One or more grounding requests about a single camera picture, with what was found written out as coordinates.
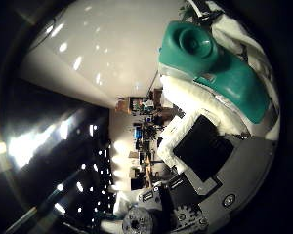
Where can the cluttered electronics workbench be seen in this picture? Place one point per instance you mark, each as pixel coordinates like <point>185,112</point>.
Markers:
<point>143,146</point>

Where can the cluttered shelf unit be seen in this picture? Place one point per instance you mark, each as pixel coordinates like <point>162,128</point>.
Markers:
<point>140,105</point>

